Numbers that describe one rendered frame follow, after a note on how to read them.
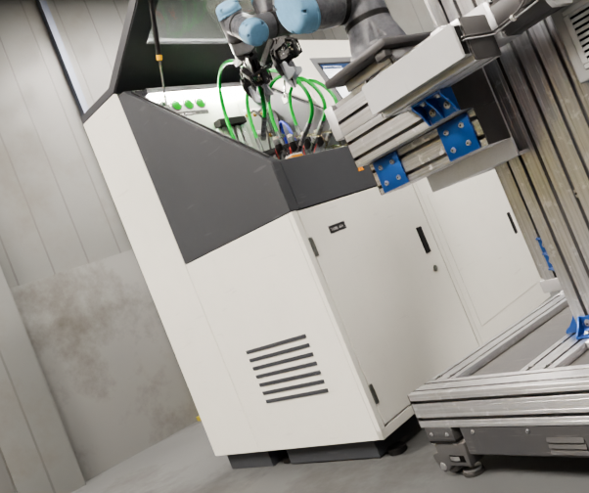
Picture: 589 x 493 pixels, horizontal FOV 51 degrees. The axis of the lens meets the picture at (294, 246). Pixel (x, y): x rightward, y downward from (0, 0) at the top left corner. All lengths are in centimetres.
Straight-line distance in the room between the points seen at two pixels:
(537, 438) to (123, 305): 276
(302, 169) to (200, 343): 79
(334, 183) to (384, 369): 61
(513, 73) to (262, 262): 92
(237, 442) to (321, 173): 105
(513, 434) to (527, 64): 82
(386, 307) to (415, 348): 17
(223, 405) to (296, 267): 72
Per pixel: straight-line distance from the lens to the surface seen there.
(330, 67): 285
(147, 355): 377
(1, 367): 349
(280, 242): 188
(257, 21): 185
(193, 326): 233
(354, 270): 194
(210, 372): 234
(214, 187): 204
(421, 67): 131
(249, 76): 201
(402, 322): 206
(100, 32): 440
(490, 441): 153
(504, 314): 263
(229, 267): 207
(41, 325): 363
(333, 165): 204
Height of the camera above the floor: 64
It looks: 2 degrees up
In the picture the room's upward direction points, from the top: 22 degrees counter-clockwise
